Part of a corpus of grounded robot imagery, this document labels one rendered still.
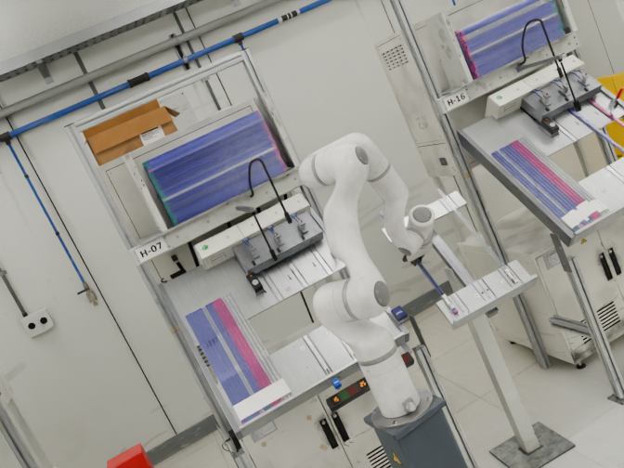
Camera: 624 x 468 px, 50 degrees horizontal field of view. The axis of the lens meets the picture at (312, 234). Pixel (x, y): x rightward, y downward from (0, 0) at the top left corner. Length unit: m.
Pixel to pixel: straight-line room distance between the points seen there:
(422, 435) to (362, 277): 0.48
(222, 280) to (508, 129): 1.42
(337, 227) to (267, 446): 1.15
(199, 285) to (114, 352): 1.65
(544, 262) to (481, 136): 0.61
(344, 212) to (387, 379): 0.48
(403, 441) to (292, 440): 0.88
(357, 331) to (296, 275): 0.77
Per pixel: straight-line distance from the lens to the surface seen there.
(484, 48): 3.13
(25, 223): 4.17
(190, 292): 2.67
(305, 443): 2.78
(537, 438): 2.91
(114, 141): 2.97
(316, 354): 2.44
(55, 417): 4.36
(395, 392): 1.94
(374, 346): 1.88
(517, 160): 2.98
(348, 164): 1.86
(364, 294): 1.80
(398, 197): 2.14
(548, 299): 3.14
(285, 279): 2.62
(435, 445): 2.02
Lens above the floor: 1.62
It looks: 10 degrees down
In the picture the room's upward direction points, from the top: 25 degrees counter-clockwise
